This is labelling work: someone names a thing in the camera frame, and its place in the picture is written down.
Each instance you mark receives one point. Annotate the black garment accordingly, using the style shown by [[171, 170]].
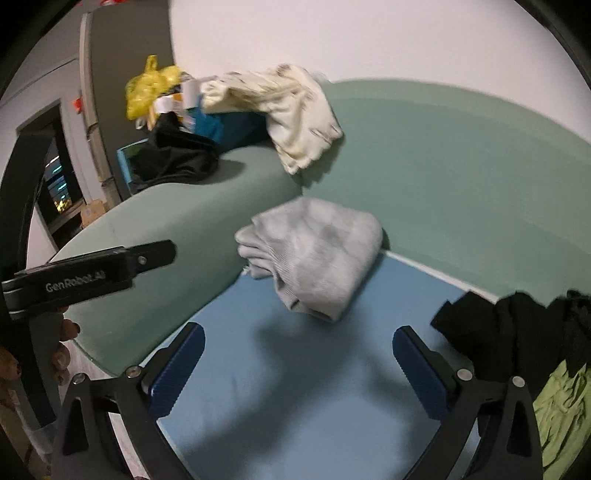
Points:
[[517, 336]]

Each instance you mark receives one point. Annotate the yellow plastic bag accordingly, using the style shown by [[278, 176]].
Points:
[[142, 90]]

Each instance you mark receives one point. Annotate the green shirt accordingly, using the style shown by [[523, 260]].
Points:
[[562, 412]]

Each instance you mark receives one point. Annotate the grey knitted sweater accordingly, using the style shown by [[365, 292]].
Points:
[[317, 252]]

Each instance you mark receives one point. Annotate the dark window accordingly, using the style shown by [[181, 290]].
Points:
[[60, 199]]

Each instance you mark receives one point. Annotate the cream white garment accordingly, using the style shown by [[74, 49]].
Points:
[[299, 118]]

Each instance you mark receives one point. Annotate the blue bag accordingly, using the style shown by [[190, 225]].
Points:
[[230, 130]]

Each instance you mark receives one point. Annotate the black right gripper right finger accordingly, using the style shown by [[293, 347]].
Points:
[[509, 445]]

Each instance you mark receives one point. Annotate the green sofa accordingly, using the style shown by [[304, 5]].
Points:
[[479, 188]]

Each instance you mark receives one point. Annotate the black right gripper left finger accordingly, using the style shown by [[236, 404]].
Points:
[[86, 446]]

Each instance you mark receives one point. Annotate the cardboard box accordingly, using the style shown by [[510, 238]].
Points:
[[92, 211]]

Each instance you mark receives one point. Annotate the person's left hand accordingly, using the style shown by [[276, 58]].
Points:
[[60, 361]]

